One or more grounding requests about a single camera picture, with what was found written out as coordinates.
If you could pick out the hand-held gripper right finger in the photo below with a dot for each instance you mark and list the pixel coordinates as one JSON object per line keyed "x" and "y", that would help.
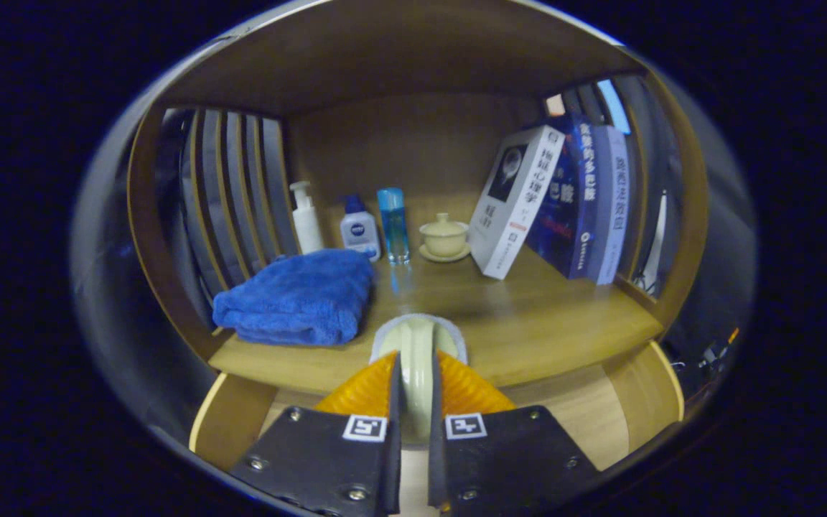
{"x": 500, "y": 463}

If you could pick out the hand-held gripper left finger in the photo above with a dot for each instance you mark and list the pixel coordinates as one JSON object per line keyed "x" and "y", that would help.
{"x": 342, "y": 467}

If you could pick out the wooden drawer with black knob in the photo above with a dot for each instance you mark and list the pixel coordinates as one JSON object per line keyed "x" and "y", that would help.
{"x": 578, "y": 409}

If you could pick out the wooden countertop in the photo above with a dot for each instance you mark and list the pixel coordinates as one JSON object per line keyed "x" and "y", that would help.
{"x": 528, "y": 316}

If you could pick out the wooden cabinet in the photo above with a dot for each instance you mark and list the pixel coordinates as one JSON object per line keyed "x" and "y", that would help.
{"x": 399, "y": 143}

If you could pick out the blue folded towel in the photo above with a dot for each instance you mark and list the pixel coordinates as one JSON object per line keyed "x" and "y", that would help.
{"x": 298, "y": 294}

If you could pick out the beige lidded teacup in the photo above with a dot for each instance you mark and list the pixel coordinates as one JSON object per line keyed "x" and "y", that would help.
{"x": 444, "y": 237}

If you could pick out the white bottle with blue cap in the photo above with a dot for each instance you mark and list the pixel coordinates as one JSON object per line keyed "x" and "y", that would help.
{"x": 360, "y": 233}

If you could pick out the orange and black gripper device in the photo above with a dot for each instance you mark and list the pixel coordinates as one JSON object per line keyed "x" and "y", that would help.
{"x": 715, "y": 352}

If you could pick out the white pump bottle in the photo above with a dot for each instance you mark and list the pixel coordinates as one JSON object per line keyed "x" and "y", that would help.
{"x": 307, "y": 226}

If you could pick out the clear blue bottle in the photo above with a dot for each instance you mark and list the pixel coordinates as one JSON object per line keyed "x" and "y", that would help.
{"x": 393, "y": 222}

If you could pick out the white book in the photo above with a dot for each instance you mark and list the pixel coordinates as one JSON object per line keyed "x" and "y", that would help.
{"x": 514, "y": 201}

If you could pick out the dark blue book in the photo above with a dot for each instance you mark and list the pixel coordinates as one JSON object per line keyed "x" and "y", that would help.
{"x": 564, "y": 208}

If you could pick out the pale blue book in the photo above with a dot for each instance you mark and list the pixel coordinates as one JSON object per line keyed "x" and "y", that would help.
{"x": 613, "y": 208}

